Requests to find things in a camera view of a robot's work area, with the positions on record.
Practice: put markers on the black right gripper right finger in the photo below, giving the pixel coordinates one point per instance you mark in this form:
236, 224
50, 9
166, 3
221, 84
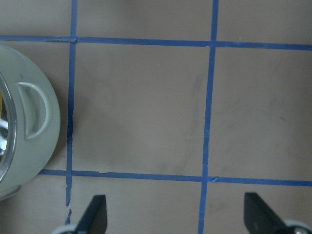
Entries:
259, 218

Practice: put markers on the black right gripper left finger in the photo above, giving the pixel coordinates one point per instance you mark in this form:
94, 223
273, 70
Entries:
93, 221

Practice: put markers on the yellow plastic corn cob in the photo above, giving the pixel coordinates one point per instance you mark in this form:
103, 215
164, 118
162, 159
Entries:
3, 114

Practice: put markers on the pale green electric pot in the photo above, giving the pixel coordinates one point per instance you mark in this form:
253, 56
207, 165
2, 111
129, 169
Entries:
30, 133

